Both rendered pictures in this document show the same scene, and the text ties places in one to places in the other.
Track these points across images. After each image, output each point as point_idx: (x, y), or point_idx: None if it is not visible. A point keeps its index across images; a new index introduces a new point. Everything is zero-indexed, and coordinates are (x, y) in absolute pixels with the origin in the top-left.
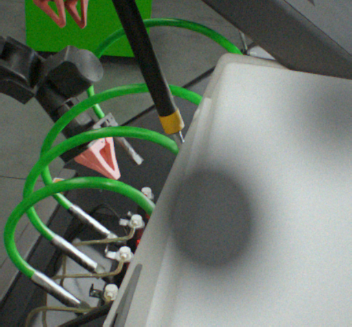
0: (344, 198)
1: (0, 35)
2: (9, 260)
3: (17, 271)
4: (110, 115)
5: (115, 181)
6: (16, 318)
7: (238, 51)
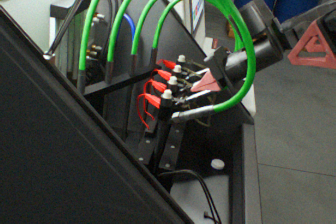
0: None
1: (318, 6)
2: (255, 179)
3: (245, 171)
4: (212, 52)
5: None
6: (234, 197)
7: None
